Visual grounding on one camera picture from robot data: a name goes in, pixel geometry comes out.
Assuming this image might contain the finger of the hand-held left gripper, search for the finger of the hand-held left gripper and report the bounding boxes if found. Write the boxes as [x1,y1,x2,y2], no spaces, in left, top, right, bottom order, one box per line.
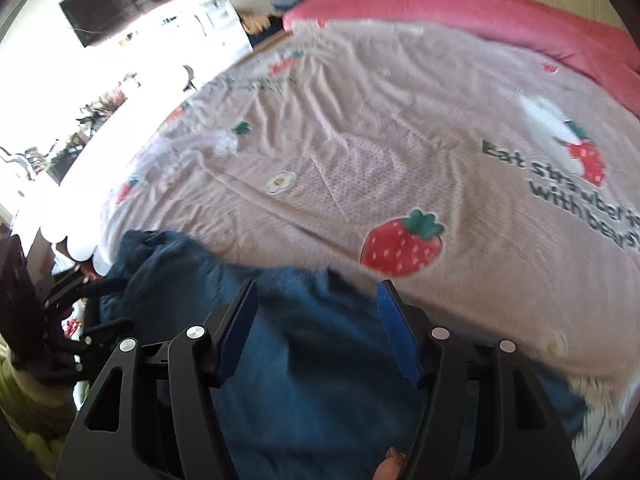
[42,317,137,363]
[44,275,130,312]

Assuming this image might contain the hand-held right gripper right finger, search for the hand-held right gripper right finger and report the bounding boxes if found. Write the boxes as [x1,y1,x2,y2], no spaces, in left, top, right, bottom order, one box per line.
[376,280,582,480]

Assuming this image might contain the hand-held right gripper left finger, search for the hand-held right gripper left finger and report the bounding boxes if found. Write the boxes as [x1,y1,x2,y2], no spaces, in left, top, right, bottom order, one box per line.
[55,278,261,480]

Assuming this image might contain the blue denim pants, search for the blue denim pants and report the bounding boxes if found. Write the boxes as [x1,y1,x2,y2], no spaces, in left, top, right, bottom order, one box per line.
[97,230,632,480]

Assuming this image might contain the person's left forearm green sleeve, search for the person's left forearm green sleeve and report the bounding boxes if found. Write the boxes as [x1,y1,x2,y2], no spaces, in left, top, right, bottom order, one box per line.
[0,345,83,477]

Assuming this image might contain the person's right hand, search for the person's right hand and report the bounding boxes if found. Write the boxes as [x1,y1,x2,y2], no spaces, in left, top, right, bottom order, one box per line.
[374,447,407,480]

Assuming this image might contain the strawberry printed bedsheet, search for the strawberry printed bedsheet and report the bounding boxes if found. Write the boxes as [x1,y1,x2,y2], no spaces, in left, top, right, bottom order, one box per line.
[100,17,640,461]

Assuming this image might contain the dried plant clutter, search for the dried plant clutter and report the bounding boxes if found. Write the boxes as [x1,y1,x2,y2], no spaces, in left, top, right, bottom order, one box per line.
[75,80,142,132]

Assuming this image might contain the white dresser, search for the white dresser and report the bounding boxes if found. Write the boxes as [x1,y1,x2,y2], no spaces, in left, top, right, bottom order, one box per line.
[190,0,253,57]

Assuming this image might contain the brown plush toy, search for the brown plush toy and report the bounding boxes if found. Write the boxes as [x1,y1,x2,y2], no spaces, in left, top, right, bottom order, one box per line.
[240,10,272,34]

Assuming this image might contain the pink quilt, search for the pink quilt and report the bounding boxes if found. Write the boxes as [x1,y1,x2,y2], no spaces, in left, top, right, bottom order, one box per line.
[282,0,640,111]

